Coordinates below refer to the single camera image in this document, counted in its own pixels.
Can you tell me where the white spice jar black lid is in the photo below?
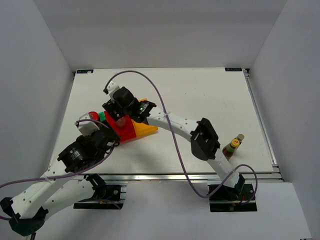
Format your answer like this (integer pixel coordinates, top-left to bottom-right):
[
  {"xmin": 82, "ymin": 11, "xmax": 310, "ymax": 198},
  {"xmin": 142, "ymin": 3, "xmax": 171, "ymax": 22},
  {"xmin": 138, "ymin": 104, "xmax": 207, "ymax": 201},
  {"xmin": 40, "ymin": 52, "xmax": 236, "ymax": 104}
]
[{"xmin": 115, "ymin": 117, "xmax": 126, "ymax": 128}]

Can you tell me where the red lid sauce jar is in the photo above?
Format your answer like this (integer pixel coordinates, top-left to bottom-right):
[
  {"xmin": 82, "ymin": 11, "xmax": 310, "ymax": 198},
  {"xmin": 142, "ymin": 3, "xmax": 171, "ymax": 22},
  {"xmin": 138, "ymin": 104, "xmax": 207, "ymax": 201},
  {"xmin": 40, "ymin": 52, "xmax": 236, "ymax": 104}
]
[{"xmin": 88, "ymin": 111, "xmax": 100, "ymax": 121}]

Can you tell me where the red chili sauce bottle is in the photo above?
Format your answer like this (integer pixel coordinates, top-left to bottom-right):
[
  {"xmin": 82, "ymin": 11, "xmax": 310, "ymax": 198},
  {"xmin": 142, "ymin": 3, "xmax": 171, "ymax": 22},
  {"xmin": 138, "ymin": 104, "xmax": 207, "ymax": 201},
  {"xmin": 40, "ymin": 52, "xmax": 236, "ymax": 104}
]
[{"xmin": 222, "ymin": 138, "xmax": 241, "ymax": 160}]

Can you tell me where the small yellow label bottle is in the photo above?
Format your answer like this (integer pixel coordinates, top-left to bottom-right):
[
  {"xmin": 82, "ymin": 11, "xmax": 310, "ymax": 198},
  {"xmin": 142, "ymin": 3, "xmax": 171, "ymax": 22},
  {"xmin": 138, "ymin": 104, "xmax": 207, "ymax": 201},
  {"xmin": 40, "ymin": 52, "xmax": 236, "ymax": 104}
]
[{"xmin": 236, "ymin": 133, "xmax": 245, "ymax": 144}]

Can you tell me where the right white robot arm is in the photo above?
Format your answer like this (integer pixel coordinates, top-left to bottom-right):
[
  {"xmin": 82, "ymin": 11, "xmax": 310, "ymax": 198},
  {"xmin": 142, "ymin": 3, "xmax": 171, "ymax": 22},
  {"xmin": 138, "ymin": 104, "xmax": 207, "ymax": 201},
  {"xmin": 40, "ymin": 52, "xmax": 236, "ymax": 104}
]
[{"xmin": 102, "ymin": 85, "xmax": 245, "ymax": 200}]

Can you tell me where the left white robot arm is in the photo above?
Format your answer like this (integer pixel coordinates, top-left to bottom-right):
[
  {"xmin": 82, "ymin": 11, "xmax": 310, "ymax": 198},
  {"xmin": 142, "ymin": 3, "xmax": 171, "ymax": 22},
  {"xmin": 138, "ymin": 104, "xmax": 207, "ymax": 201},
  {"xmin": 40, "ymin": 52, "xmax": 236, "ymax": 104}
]
[{"xmin": 0, "ymin": 127, "xmax": 120, "ymax": 237}]

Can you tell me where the green plastic bin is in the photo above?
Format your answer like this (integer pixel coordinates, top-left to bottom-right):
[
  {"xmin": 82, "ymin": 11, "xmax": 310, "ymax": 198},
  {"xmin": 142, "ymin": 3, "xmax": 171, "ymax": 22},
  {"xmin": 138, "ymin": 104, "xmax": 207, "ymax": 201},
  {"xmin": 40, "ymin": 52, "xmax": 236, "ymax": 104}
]
[{"xmin": 98, "ymin": 111, "xmax": 107, "ymax": 122}]

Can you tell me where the red plastic bin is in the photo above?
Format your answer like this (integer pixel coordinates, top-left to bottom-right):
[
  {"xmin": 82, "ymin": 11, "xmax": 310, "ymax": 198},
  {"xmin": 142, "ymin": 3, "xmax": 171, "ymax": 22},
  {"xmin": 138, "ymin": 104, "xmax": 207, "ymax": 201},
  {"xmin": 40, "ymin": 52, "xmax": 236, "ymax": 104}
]
[{"xmin": 104, "ymin": 111, "xmax": 137, "ymax": 142}]

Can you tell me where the yellow plastic bin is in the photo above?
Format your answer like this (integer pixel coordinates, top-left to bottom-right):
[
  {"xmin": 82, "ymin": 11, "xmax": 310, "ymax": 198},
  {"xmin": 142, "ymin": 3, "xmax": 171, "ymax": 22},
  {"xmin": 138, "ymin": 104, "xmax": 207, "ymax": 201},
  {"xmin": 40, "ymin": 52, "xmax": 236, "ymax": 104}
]
[{"xmin": 129, "ymin": 98, "xmax": 158, "ymax": 138}]

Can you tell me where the left blue table label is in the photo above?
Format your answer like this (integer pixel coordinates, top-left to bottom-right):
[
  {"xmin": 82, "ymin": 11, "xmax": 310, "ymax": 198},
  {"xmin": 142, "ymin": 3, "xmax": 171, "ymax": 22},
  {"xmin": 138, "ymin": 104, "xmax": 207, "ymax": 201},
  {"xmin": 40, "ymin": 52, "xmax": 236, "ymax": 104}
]
[{"xmin": 76, "ymin": 69, "xmax": 94, "ymax": 74}]

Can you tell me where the blue table label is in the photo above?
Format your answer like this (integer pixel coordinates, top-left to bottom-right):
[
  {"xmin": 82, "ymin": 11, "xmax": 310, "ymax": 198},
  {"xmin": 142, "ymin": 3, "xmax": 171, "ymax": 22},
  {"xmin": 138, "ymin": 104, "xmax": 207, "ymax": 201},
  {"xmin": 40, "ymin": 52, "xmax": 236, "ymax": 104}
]
[
  {"xmin": 76, "ymin": 69, "xmax": 94, "ymax": 74},
  {"xmin": 224, "ymin": 67, "xmax": 243, "ymax": 72}
]

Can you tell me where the right blue table label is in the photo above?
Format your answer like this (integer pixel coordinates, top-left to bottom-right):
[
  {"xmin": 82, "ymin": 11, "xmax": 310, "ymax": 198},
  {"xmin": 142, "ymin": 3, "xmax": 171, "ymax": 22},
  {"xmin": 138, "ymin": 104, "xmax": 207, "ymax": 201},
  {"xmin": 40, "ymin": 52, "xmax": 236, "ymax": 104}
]
[{"xmin": 224, "ymin": 67, "xmax": 243, "ymax": 72}]

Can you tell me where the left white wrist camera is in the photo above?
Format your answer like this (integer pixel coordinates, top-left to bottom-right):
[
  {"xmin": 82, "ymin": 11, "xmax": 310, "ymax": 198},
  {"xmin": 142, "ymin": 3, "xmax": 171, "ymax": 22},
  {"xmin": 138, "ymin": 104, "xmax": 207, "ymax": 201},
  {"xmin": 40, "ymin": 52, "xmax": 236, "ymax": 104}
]
[{"xmin": 74, "ymin": 112, "xmax": 100, "ymax": 136}]

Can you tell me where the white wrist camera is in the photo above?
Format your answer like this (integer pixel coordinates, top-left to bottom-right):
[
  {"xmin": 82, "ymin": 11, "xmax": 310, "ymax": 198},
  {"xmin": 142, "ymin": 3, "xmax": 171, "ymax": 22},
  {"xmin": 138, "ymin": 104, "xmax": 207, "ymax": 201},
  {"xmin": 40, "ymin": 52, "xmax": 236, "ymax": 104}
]
[
  {"xmin": 103, "ymin": 81, "xmax": 120, "ymax": 98},
  {"xmin": 74, "ymin": 112, "xmax": 100, "ymax": 136}
]

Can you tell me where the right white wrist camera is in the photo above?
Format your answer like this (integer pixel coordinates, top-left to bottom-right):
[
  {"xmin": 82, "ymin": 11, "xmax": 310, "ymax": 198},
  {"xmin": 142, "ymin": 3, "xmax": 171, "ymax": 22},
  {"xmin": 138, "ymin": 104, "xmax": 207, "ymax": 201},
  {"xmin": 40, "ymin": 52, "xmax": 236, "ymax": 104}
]
[{"xmin": 103, "ymin": 81, "xmax": 120, "ymax": 98}]

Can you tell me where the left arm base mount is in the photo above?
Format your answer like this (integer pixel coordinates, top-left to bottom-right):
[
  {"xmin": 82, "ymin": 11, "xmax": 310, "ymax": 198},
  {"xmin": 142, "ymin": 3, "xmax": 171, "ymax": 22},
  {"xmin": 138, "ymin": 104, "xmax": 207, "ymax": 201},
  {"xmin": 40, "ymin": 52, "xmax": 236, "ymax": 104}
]
[{"xmin": 73, "ymin": 173, "xmax": 127, "ymax": 210}]

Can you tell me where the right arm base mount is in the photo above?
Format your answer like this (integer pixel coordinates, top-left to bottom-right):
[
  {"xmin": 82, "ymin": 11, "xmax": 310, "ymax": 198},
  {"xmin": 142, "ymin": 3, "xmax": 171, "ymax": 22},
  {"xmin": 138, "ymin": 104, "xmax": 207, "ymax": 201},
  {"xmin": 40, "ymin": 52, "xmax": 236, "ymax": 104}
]
[{"xmin": 209, "ymin": 176, "xmax": 258, "ymax": 213}]

